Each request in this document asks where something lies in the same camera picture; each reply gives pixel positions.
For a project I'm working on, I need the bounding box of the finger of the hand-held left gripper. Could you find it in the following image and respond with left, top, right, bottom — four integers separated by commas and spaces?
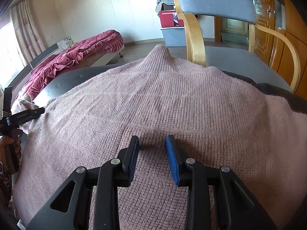
28, 107, 46, 120

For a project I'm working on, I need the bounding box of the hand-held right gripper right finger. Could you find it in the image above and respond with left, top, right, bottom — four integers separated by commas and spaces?
166, 135, 276, 230

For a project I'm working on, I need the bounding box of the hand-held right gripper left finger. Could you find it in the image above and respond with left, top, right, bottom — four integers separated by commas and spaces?
25, 135, 140, 230

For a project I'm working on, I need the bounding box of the pink knitted sweater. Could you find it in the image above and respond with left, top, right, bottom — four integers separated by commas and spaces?
12, 44, 307, 230

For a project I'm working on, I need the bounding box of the person's left hand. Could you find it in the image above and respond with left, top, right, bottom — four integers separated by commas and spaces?
0, 129, 23, 173

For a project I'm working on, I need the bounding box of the white knitted sweater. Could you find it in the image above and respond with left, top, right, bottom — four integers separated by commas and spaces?
11, 93, 36, 135

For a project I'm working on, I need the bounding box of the grey bed headboard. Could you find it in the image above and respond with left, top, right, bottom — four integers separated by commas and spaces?
11, 44, 59, 89

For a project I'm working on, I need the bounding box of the bright window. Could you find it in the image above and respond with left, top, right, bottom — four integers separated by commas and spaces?
0, 21, 24, 87

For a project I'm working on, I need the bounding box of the red quilted bedspread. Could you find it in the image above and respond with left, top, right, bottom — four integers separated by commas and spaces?
20, 29, 125, 99

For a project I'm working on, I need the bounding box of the patterned window curtain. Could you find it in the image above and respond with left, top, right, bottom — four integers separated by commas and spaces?
10, 0, 46, 64

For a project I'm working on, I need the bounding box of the grey plastic storage box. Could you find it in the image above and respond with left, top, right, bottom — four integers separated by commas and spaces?
160, 26, 187, 46

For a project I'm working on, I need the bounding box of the red fabric storage box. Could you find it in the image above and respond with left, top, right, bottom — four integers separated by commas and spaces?
158, 10, 185, 28

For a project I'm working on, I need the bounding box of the grey cloth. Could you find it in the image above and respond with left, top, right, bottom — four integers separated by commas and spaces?
155, 0, 174, 13

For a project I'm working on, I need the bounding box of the wooden armchair with grey cushions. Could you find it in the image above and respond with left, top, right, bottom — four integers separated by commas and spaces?
171, 0, 301, 93

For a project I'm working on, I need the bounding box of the wooden wardrobe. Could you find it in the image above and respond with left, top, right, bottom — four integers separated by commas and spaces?
269, 0, 307, 94

